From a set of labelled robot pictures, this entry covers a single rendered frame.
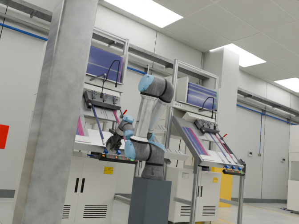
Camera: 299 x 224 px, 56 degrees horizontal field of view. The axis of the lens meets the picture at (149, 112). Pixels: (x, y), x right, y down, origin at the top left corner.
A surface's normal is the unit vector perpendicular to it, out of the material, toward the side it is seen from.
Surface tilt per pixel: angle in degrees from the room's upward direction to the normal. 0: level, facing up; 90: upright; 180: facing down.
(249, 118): 90
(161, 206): 90
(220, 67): 90
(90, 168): 90
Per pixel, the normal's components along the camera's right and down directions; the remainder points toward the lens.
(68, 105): 0.59, -0.07
